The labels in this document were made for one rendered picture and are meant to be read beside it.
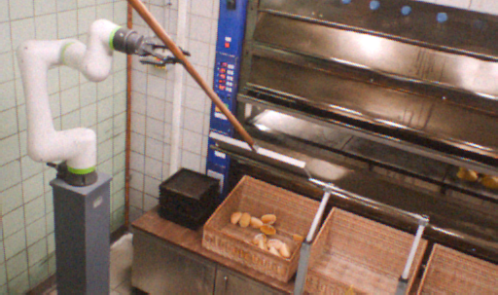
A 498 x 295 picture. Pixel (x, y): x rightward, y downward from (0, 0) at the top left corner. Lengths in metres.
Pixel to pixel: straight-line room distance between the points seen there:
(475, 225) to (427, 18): 1.11
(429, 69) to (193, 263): 1.70
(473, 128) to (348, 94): 0.65
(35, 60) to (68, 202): 0.66
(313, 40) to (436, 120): 0.77
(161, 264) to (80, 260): 0.79
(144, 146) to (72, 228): 1.32
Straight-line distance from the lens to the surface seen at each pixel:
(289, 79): 3.16
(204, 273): 3.31
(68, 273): 2.92
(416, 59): 2.92
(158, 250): 3.44
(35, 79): 2.51
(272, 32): 3.14
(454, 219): 3.18
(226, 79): 3.32
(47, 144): 2.51
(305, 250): 2.80
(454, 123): 2.97
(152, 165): 3.93
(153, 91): 3.70
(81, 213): 2.65
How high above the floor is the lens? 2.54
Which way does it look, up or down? 24 degrees down
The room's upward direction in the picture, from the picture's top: 7 degrees clockwise
